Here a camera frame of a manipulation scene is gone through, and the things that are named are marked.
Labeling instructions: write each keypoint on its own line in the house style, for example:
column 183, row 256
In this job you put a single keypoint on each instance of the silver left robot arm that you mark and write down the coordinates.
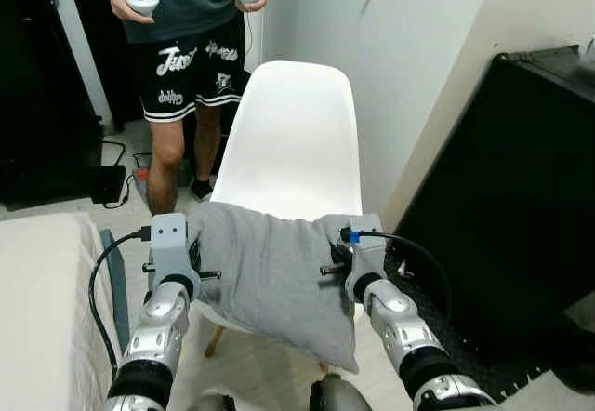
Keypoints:
column 158, row 332

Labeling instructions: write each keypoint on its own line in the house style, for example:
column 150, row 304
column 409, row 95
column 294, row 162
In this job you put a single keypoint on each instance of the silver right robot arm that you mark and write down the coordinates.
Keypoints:
column 400, row 327

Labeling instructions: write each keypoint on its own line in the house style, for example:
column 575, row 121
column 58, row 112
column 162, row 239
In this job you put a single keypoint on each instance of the white plastic chair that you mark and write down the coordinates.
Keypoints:
column 293, row 141

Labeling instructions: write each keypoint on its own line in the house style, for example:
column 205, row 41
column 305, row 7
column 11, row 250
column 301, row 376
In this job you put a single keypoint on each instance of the person's right hand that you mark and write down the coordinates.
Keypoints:
column 121, row 4

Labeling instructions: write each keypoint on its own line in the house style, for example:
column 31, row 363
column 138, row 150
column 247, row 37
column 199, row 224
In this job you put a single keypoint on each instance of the black power adapter box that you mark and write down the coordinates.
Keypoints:
column 107, row 185

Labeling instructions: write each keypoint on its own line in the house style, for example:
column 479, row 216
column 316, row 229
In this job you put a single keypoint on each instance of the grey robot right leg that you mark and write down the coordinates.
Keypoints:
column 339, row 394

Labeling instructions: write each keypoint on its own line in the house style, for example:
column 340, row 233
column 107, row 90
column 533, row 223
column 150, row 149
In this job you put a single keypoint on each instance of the grey robot leg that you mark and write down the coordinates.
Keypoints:
column 214, row 403
column 339, row 394

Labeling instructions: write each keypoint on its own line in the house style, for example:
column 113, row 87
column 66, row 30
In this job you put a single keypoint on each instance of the grey robot left leg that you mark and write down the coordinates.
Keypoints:
column 214, row 403

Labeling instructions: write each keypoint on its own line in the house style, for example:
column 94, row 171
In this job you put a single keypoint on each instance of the beige bed mattress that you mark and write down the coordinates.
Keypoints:
column 46, row 309

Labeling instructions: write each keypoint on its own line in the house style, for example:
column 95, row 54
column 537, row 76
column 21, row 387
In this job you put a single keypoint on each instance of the black textured foam floor mat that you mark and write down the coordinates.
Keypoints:
column 465, row 355

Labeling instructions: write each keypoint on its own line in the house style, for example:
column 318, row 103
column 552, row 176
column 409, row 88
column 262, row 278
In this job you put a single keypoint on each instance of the low black cabinet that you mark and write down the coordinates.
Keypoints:
column 502, row 197

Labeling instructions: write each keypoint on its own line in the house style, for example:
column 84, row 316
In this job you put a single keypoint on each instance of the person in black shorts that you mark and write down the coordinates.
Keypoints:
column 191, row 58

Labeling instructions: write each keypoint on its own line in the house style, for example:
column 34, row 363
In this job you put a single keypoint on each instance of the white wardrobe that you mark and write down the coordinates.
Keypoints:
column 409, row 58

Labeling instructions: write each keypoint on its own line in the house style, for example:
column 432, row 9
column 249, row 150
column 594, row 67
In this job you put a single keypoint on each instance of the tall black cabinet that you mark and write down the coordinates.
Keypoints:
column 46, row 104

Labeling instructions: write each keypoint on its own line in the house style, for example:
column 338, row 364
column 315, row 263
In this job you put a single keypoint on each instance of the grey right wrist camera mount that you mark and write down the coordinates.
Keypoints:
column 367, row 258

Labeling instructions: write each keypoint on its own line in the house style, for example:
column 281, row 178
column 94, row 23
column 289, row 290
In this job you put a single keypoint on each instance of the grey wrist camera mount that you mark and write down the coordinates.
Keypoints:
column 367, row 258
column 167, row 239

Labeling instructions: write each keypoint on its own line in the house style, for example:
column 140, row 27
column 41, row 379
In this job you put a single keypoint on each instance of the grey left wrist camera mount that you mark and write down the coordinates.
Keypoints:
column 167, row 239

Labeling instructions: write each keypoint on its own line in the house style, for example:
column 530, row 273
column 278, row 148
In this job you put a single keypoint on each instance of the blue-grey bed frame panel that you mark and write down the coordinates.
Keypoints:
column 116, row 285

